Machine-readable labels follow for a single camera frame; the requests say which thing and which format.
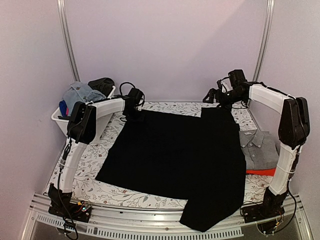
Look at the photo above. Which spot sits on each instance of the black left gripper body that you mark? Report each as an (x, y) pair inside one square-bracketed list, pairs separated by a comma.
[(130, 115)]

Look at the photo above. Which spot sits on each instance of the aluminium frame post left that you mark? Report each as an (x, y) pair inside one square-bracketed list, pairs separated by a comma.
[(61, 7)]

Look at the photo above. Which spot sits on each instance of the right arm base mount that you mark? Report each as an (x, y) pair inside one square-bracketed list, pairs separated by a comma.
[(267, 220)]

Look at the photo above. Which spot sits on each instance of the pink garment in basket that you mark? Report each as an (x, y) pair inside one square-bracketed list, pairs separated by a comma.
[(67, 110)]

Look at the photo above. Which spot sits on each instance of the aluminium frame post right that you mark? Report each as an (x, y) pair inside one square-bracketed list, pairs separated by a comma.
[(265, 38)]

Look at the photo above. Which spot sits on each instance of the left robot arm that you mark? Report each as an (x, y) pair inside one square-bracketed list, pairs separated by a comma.
[(87, 122)]

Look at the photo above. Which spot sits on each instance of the red folded t-shirt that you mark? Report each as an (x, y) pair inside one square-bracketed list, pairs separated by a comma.
[(264, 172)]

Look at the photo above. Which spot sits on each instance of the grey button-up shirt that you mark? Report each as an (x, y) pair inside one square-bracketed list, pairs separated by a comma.
[(259, 150)]

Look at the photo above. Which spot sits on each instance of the floral patterned table cover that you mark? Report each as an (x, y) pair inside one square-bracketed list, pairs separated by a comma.
[(85, 187)]

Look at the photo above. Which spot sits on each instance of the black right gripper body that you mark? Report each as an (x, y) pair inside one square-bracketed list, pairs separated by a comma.
[(227, 100)]

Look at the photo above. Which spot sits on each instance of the aluminium table front rail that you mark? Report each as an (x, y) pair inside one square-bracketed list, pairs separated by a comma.
[(123, 223)]

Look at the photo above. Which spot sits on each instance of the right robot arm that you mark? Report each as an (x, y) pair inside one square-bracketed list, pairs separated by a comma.
[(294, 126)]

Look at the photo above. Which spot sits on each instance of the light blue denim garment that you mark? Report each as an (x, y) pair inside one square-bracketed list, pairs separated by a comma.
[(81, 92)]

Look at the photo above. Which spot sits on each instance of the blue garment in basket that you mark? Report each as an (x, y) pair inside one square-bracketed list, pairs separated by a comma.
[(62, 107)]

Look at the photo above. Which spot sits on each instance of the aluminium frame post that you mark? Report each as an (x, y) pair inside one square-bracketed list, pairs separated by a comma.
[(61, 7), (265, 38)]

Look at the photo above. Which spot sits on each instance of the dark olive garment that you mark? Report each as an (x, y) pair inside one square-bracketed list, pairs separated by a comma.
[(103, 85)]

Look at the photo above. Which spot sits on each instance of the black garment with logo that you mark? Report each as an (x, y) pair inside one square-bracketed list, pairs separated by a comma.
[(197, 159)]

